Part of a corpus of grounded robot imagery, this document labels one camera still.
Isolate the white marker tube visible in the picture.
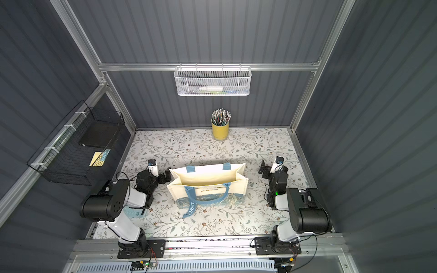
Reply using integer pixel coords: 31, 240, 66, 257
199, 85, 224, 93

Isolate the cream and blue canvas tote bag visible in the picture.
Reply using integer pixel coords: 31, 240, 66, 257
167, 163, 249, 219

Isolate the black wire wall basket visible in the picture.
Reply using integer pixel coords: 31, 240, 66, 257
27, 102, 125, 186

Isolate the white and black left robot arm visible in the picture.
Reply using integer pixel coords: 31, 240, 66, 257
80, 170, 171, 258

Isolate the yellow pencil cup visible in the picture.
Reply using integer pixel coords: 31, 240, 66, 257
212, 123, 229, 141

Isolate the white slotted cable duct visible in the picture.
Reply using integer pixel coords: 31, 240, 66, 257
76, 259, 277, 273

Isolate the black notebook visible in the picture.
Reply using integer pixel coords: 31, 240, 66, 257
78, 122, 119, 149

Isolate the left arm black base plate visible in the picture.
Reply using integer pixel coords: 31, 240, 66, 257
117, 240, 166, 259

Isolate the teal calculator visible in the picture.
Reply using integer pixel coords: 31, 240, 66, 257
123, 207, 145, 218

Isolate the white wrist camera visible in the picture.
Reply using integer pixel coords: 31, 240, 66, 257
270, 157, 285, 174
147, 159, 159, 177

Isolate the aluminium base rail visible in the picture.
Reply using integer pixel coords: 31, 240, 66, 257
68, 233, 350, 263

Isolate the white wire mesh basket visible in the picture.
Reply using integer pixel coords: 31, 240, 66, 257
174, 68, 252, 97

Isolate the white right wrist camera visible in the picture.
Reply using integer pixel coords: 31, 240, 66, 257
270, 157, 285, 174

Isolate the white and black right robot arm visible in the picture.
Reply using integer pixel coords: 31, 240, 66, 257
256, 157, 332, 253

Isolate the yellow sticky note pad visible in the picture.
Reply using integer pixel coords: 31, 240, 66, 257
89, 149, 110, 167

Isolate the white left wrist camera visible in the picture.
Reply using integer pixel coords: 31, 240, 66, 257
147, 159, 159, 177

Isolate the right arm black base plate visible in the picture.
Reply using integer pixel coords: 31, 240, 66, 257
250, 236, 302, 256

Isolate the small green circuit board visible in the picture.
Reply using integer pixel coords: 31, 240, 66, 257
129, 260, 150, 273

